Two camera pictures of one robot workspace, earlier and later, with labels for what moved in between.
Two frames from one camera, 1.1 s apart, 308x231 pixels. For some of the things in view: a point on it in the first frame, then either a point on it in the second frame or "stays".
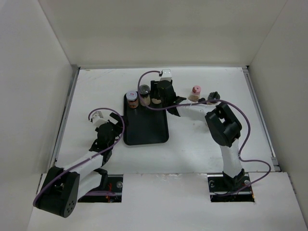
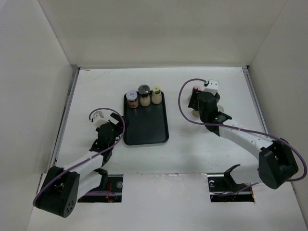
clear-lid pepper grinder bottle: (145, 97) stays
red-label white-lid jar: (133, 99) stays
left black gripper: (119, 128) stays
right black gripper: (154, 87) to (194, 96)
